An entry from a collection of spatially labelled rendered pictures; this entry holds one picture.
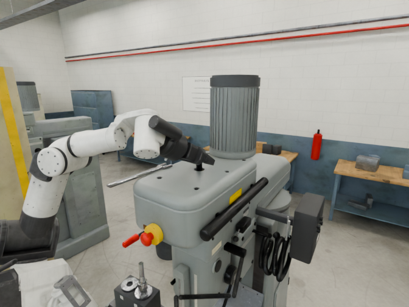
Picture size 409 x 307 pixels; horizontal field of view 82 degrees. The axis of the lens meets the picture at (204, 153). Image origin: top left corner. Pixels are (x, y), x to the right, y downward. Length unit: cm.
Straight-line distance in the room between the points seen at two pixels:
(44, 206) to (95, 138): 26
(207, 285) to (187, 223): 36
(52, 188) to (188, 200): 39
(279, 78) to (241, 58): 93
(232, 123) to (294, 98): 411
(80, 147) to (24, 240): 33
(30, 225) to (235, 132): 72
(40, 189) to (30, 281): 25
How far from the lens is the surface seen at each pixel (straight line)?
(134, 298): 146
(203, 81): 585
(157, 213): 70
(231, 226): 89
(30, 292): 86
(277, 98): 506
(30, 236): 88
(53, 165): 72
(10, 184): 235
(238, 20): 555
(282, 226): 138
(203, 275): 93
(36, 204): 82
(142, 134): 60
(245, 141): 94
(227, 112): 90
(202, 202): 64
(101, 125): 806
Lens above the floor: 217
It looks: 16 degrees down
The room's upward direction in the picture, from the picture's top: straight up
